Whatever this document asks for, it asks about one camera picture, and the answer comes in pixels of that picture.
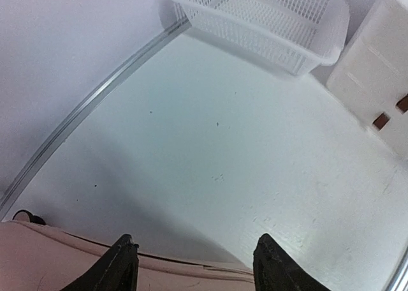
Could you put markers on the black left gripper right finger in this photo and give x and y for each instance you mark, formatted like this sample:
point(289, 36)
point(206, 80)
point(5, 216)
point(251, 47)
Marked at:
point(275, 270)

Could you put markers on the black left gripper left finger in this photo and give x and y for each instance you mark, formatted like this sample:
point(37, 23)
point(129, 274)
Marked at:
point(117, 269)

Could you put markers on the white plastic storage bin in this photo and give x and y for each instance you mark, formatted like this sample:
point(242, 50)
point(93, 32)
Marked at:
point(370, 78)

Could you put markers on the white perforated plastic basket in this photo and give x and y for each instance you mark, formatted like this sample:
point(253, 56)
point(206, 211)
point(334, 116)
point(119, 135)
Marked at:
point(296, 36)

